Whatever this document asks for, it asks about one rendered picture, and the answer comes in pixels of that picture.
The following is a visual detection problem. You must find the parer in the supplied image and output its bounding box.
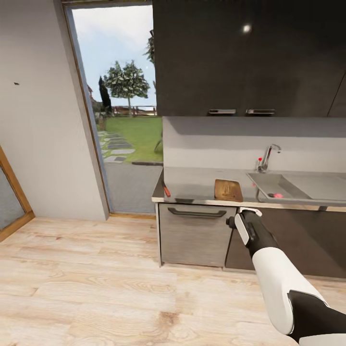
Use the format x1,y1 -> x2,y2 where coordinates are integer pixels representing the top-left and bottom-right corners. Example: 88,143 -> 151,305
161,181 -> 171,197

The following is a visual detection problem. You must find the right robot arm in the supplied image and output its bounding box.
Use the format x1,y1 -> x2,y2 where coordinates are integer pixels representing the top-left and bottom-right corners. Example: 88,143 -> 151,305
226,207 -> 346,346

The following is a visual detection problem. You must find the cutting board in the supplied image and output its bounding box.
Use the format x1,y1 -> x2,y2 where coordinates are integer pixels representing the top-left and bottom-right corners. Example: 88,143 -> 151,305
214,179 -> 243,203

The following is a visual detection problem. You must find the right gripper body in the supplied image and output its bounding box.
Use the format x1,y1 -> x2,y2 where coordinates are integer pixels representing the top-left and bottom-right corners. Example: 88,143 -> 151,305
229,216 -> 237,229

